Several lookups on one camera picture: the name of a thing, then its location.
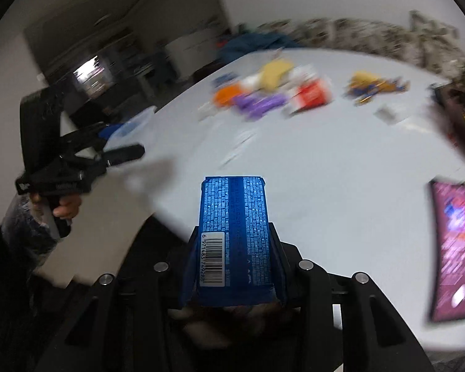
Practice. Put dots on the person's left hand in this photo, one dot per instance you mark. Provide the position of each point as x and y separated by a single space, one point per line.
68 206

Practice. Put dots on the white plastic bag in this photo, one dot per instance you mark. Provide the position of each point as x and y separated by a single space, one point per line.
302 74

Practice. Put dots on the red paper cup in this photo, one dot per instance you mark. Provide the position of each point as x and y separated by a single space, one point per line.
310 97

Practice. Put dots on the blue jacket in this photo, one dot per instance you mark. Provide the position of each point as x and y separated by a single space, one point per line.
255 40

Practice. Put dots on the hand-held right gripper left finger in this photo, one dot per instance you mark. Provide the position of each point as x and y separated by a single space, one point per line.
170 275

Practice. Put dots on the white cabinet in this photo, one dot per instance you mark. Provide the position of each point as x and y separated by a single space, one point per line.
192 52

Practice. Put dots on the orange lid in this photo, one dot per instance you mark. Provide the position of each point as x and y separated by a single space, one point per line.
226 96

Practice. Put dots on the clear plastic bag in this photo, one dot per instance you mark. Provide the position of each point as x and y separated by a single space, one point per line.
27 224

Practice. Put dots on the gold and blue toy robot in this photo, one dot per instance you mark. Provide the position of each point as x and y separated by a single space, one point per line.
376 87

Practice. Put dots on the brown bowl of chestnuts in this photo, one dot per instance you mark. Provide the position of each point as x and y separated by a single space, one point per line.
459 116

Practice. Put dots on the blue printed box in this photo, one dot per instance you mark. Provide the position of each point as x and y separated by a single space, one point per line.
232 221

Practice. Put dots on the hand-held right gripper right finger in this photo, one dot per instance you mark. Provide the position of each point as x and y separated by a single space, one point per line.
294 257

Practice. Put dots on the yellow sponge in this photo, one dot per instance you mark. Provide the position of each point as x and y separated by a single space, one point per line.
277 73

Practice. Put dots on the small blue card box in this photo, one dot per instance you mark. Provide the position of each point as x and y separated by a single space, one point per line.
223 80

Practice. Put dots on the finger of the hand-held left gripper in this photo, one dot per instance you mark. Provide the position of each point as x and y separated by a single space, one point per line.
124 154
85 133

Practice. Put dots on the smartphone with lit screen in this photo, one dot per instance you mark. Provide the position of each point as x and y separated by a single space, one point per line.
455 248

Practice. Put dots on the floral sofa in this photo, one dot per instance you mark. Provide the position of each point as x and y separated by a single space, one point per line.
372 33

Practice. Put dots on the purple bottle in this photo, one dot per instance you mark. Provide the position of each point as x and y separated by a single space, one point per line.
257 105

